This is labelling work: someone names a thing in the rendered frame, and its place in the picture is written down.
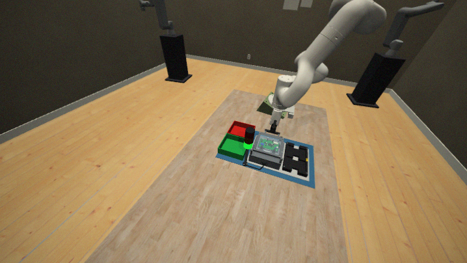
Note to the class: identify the green bin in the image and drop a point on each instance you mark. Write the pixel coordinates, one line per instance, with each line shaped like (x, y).
(232, 146)

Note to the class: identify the red open box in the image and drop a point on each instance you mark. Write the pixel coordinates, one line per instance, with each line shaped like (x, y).
(238, 128)

